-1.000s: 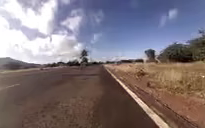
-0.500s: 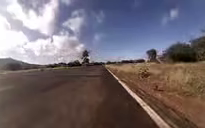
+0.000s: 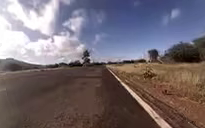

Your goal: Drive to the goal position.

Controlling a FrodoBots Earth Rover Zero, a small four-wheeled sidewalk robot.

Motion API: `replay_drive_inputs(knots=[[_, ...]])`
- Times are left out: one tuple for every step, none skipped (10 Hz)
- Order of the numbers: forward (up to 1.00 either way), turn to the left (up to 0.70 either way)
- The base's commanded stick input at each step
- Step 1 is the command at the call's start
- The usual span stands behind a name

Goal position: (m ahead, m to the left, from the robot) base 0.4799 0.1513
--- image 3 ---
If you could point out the row of low distant bushes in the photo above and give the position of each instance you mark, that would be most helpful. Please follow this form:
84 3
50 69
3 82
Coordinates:
73 63

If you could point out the dark asphalt road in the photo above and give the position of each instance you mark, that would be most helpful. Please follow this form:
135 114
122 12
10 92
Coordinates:
63 100

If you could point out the white road edge line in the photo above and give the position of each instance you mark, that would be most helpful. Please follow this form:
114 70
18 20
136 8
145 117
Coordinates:
140 100

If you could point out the low dark hill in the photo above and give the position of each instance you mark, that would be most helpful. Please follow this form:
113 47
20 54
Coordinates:
10 64

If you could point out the dark tree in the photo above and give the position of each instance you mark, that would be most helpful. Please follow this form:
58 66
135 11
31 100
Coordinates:
153 55

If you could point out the dry yellow grass field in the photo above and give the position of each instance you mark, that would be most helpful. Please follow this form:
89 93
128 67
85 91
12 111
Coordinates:
183 75

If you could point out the tall lone tree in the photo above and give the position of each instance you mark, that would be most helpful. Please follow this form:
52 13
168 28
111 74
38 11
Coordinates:
86 56

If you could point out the small dry bush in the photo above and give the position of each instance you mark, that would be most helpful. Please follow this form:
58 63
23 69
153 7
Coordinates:
149 72

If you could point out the clump of large trees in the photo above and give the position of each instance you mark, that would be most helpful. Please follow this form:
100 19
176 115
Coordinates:
186 52

